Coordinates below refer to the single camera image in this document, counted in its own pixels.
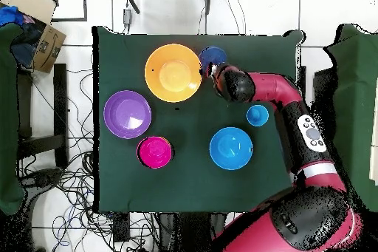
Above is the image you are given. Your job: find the black pedestal base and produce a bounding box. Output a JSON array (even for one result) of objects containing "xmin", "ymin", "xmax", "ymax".
[{"xmin": 18, "ymin": 167, "xmax": 64, "ymax": 189}]

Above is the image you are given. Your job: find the black stool frame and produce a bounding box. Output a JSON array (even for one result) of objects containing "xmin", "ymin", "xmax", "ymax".
[{"xmin": 17, "ymin": 63, "xmax": 69, "ymax": 168}]

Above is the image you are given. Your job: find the green cloth covered table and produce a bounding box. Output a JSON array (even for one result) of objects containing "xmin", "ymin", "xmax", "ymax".
[
  {"xmin": 323, "ymin": 23, "xmax": 378, "ymax": 214},
  {"xmin": 0, "ymin": 22, "xmax": 26, "ymax": 216}
]

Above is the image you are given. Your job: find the dark green tablecloth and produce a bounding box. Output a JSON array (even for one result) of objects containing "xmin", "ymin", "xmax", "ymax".
[{"xmin": 92, "ymin": 25, "xmax": 305, "ymax": 214}]

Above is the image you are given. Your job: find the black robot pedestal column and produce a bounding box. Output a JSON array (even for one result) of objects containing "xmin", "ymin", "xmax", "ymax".
[{"xmin": 157, "ymin": 212, "xmax": 228, "ymax": 252}]

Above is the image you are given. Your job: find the pink-red small bowl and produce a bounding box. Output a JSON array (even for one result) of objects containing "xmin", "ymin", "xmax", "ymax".
[{"xmin": 136, "ymin": 135, "xmax": 173, "ymax": 170}]

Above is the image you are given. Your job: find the light blue cup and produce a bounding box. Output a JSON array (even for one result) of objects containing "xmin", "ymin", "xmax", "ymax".
[{"xmin": 246, "ymin": 104, "xmax": 269, "ymax": 128}]

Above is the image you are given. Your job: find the purple bowl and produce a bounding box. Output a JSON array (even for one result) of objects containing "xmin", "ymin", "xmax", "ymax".
[{"xmin": 103, "ymin": 89, "xmax": 152, "ymax": 140}]

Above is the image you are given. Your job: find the dark blue small bowl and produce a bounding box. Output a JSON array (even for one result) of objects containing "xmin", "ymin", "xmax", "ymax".
[{"xmin": 198, "ymin": 45, "xmax": 229, "ymax": 72}]

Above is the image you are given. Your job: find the cardboard box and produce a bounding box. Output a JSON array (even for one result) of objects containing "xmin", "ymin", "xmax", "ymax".
[{"xmin": 0, "ymin": 0, "xmax": 67, "ymax": 75}]

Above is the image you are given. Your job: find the blue cloth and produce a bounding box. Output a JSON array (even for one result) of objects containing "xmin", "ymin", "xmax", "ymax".
[{"xmin": 0, "ymin": 5, "xmax": 24, "ymax": 27}]

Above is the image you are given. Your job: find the black floor box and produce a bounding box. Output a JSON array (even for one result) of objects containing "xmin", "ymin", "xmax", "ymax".
[{"xmin": 112, "ymin": 212, "xmax": 131, "ymax": 242}]

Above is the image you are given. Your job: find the light blue bowl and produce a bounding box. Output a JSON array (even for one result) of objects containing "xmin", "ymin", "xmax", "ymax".
[{"xmin": 209, "ymin": 126, "xmax": 254, "ymax": 171}]

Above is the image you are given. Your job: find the large orange bowl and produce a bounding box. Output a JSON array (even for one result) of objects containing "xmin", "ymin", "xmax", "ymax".
[{"xmin": 144, "ymin": 43, "xmax": 204, "ymax": 103}]

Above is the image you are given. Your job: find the thin black frame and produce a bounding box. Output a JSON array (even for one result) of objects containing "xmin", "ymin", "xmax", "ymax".
[{"xmin": 44, "ymin": 0, "xmax": 89, "ymax": 23}]

